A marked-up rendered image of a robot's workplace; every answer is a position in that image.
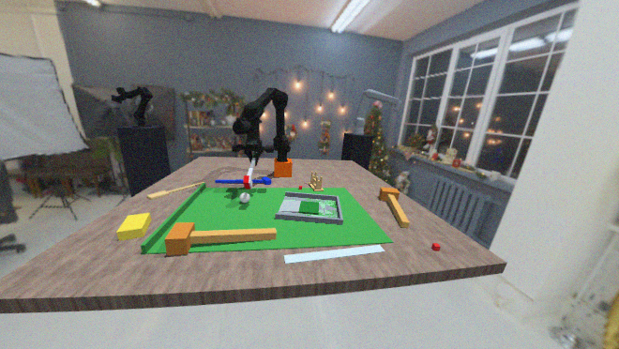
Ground yellow flat block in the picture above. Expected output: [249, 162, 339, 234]
[116, 213, 152, 241]

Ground blue long bar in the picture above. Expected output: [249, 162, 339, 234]
[215, 177, 271, 185]

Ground green putting mat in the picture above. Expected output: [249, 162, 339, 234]
[146, 188, 394, 254]

